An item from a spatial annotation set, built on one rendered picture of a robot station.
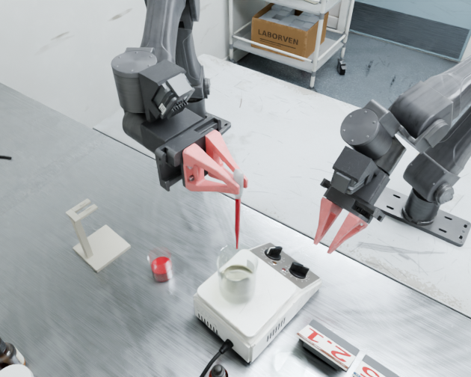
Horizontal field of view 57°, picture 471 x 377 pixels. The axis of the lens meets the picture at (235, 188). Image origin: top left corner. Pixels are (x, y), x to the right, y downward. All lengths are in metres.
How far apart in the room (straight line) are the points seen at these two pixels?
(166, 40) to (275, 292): 0.43
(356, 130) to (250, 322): 0.32
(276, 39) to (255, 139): 1.87
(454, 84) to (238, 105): 0.64
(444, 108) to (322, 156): 0.43
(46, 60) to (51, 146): 0.96
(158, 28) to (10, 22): 1.29
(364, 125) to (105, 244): 0.54
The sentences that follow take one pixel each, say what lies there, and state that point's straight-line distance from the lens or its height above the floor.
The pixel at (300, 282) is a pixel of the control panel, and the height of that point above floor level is 0.96.
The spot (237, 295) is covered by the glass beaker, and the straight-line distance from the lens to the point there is 0.66.
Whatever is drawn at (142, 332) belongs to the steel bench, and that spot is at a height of 0.90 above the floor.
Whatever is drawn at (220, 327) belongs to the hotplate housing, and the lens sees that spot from 0.72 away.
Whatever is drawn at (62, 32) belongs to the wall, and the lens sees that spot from 2.12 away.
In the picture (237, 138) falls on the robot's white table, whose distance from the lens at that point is 1.11.
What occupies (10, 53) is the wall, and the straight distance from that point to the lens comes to 2.00.
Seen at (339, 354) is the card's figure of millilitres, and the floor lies 0.92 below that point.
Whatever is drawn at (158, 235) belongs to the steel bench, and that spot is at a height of 0.90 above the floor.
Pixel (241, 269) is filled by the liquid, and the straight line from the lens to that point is 0.70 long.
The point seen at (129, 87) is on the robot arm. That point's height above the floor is 1.30.
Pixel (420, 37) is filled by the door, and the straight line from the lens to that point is 3.62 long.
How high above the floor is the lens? 1.59
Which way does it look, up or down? 45 degrees down
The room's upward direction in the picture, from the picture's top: straight up
